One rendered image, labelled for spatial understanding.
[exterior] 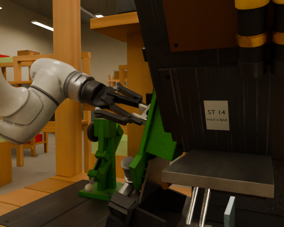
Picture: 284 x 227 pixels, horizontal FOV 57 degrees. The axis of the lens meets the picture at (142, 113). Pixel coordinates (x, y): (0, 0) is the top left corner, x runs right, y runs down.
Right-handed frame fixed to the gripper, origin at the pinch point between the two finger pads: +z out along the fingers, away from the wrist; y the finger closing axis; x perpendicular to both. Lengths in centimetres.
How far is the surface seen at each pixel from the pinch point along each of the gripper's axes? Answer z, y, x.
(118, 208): 4.7, -23.5, 7.9
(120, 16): -26.9, 29.5, -6.4
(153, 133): 6.2, -7.6, -6.2
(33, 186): -41, -26, 44
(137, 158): 5.1, -13.8, -2.9
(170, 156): 12.0, -10.2, -4.0
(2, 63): -464, 174, 314
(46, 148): -333, 100, 458
